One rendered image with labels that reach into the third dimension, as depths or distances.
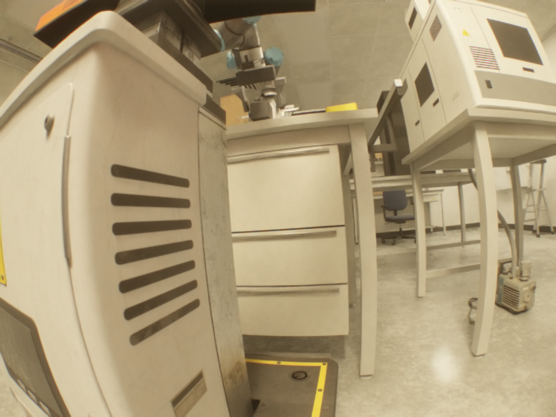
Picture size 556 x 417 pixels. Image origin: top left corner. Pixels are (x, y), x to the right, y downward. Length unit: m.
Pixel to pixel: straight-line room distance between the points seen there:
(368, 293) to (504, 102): 0.84
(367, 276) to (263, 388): 0.47
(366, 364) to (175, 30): 1.00
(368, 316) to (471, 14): 1.24
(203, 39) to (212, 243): 0.30
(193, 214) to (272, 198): 0.66
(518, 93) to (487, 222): 0.52
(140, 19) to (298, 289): 0.79
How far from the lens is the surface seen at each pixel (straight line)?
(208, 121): 0.35
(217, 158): 0.35
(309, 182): 0.81
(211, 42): 0.44
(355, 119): 0.81
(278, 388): 0.52
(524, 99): 1.17
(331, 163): 0.81
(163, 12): 0.38
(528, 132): 1.18
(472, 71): 1.06
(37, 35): 0.61
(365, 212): 0.80
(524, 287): 1.51
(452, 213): 6.12
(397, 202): 4.74
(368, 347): 0.92
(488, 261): 0.98
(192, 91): 0.19
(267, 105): 0.86
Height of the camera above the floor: 0.60
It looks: 2 degrees up
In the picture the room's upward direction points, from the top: 4 degrees counter-clockwise
